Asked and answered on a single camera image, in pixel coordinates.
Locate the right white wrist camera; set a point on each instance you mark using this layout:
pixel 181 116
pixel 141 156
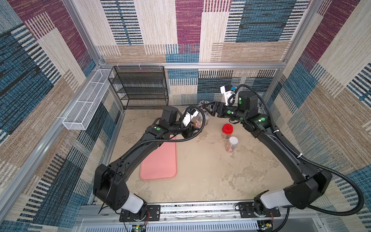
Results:
pixel 228 91

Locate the black wire shelf rack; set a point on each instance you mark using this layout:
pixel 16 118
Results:
pixel 140 87

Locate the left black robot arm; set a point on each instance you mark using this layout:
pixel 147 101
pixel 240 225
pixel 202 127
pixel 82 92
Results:
pixel 110 180

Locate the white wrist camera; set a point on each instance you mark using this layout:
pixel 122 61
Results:
pixel 188 116
pixel 228 91

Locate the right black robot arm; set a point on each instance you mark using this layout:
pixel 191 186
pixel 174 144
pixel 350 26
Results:
pixel 310 180

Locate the white lid candy jar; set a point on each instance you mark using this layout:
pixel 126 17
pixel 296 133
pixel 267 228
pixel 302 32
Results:
pixel 231 144

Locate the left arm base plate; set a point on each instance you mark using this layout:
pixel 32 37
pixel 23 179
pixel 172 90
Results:
pixel 146 213

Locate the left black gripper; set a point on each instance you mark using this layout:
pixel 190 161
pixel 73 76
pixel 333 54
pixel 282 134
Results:
pixel 189 133

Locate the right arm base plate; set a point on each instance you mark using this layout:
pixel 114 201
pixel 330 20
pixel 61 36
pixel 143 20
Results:
pixel 251 209

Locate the white wire mesh basket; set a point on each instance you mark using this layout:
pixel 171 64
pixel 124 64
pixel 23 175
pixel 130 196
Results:
pixel 83 110

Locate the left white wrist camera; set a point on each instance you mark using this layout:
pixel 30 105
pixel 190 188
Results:
pixel 188 116

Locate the pink plastic tray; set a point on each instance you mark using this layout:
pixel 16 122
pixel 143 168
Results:
pixel 160 164

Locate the red lid candy jar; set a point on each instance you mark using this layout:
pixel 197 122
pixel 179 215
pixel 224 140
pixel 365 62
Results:
pixel 227 131

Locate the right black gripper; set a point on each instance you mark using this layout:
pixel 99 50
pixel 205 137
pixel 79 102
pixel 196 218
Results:
pixel 216 108

